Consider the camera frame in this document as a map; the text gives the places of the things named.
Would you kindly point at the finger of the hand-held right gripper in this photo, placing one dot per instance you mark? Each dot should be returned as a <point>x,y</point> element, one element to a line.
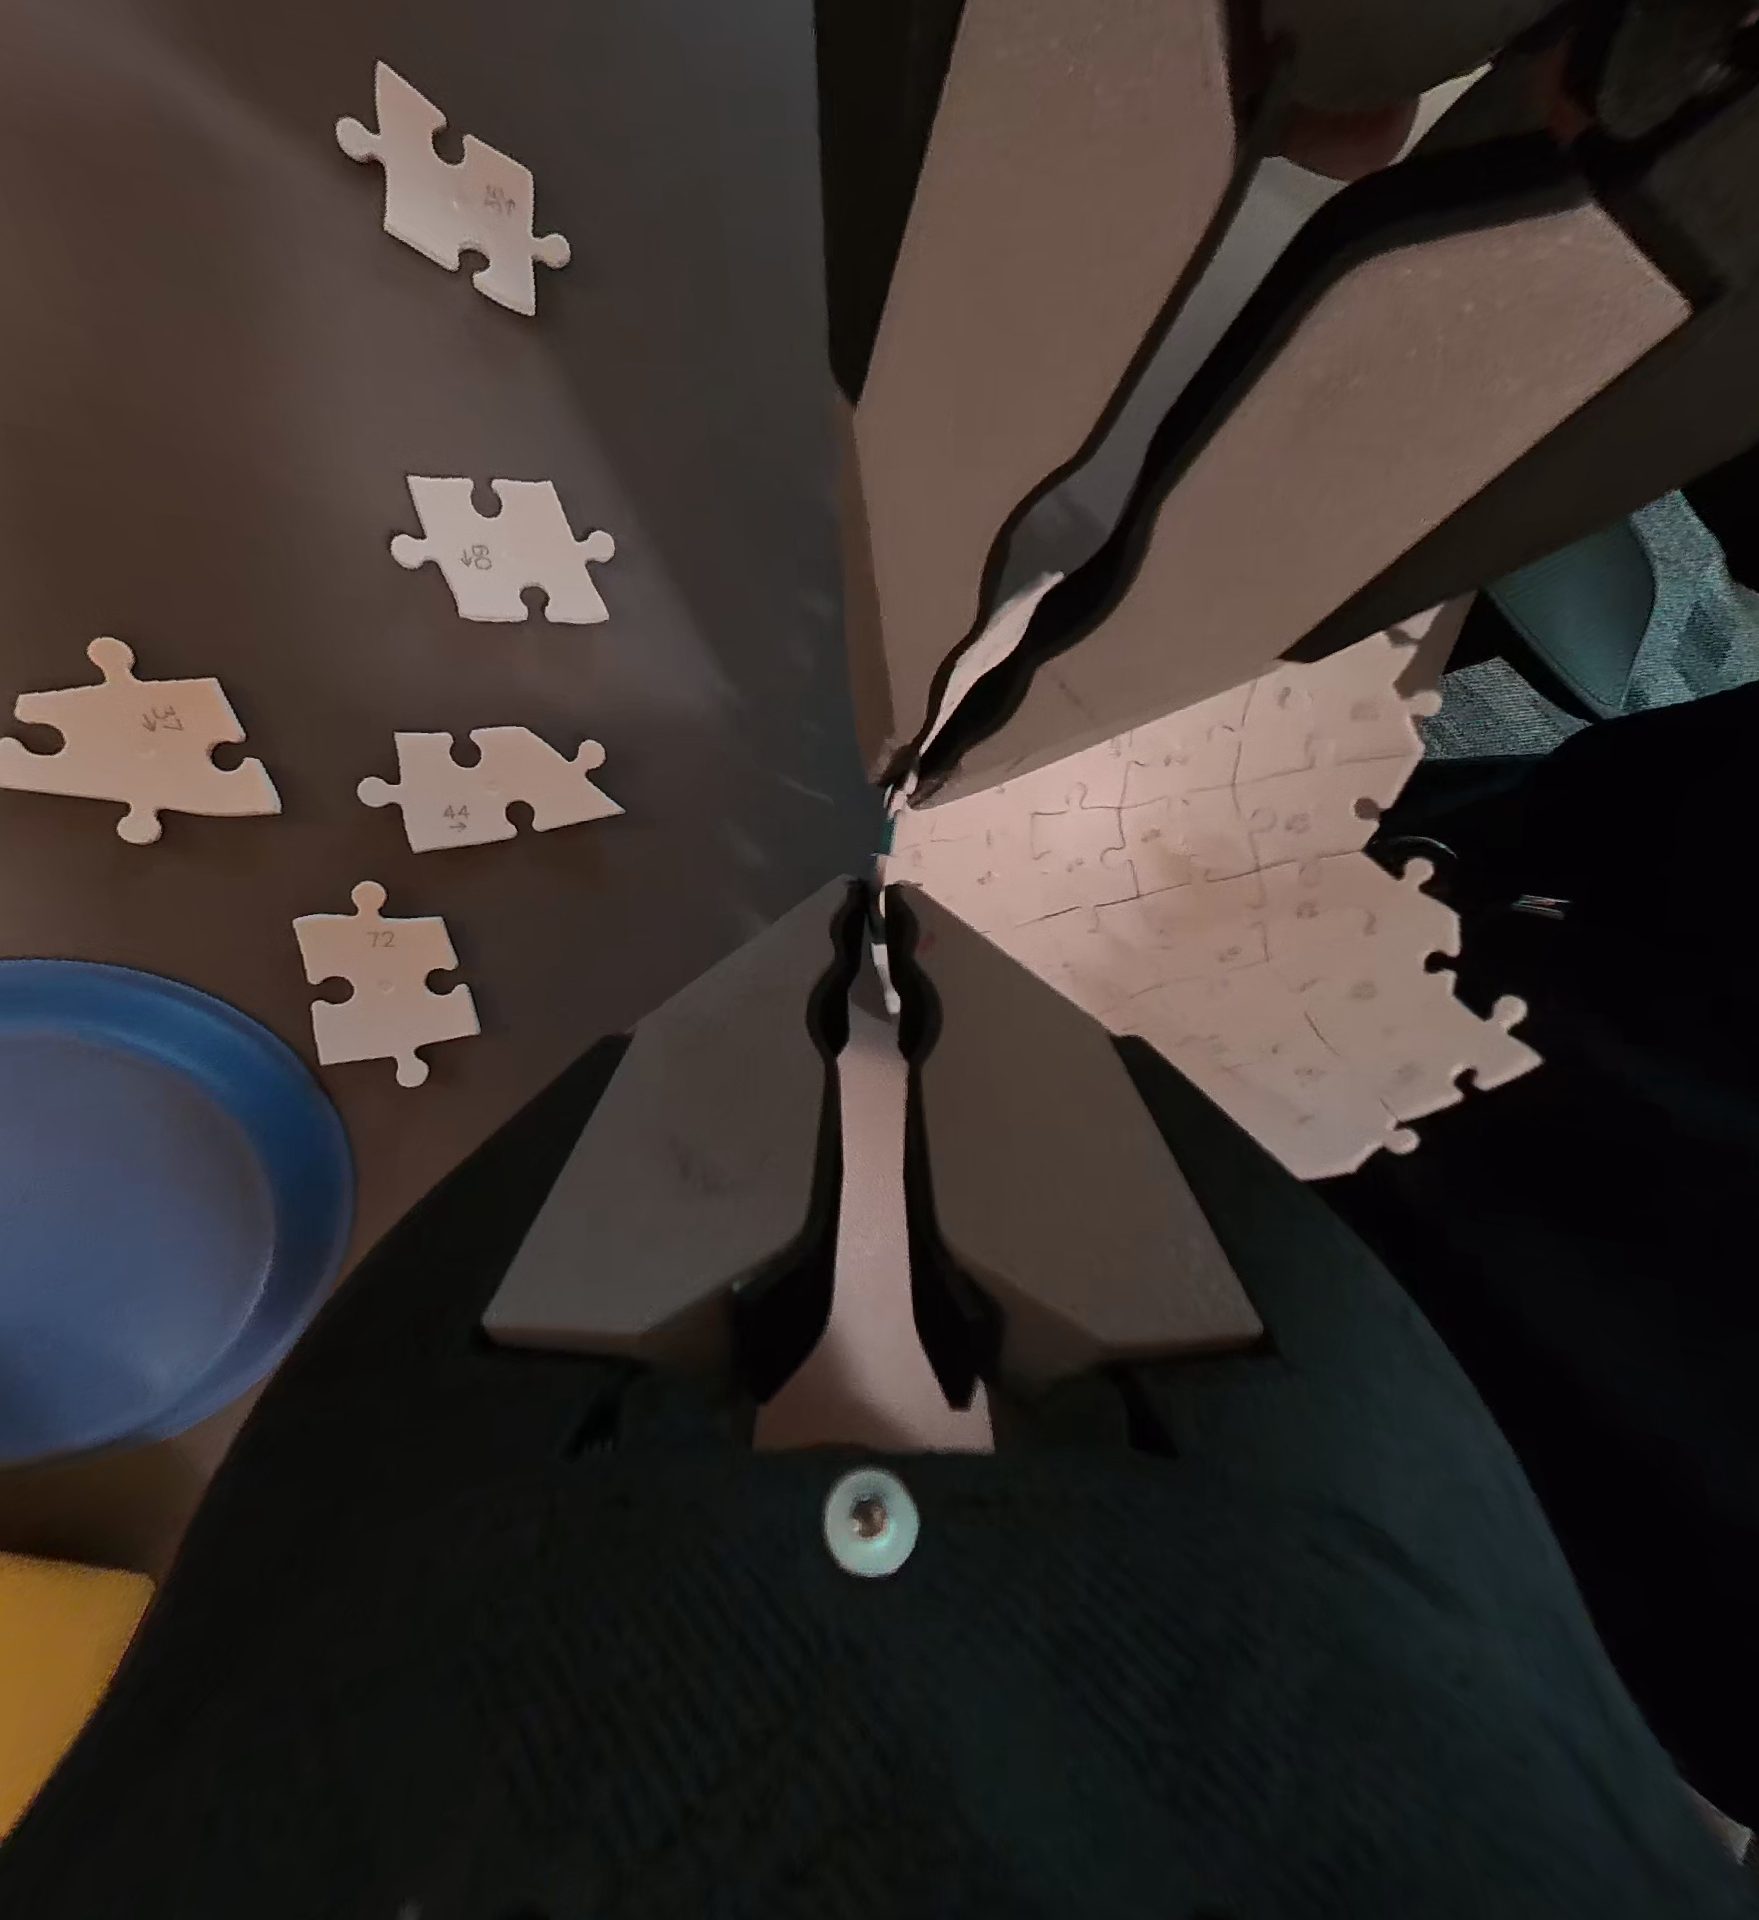
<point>1421,434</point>
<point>1028,270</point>

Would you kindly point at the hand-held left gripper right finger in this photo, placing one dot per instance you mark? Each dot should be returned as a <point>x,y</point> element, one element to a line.
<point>1088,1184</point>

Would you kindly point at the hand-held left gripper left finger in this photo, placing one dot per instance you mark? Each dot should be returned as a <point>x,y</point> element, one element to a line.
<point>670,1170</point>

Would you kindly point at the assembled white puzzle section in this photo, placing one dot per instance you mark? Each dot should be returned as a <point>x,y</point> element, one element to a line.
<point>1222,930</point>

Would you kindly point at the single white puzzle piece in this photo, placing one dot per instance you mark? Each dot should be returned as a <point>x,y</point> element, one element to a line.
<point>467,194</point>
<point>488,787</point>
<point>513,555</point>
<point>130,744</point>
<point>383,982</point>

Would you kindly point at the person's right hand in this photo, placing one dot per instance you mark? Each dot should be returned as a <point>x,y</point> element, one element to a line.
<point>1351,132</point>

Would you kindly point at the blue plastic dish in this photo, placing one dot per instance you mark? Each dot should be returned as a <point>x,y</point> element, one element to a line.
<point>83,1200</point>

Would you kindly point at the yellow plastic bin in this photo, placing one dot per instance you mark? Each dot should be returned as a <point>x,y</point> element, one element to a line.
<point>10,1724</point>

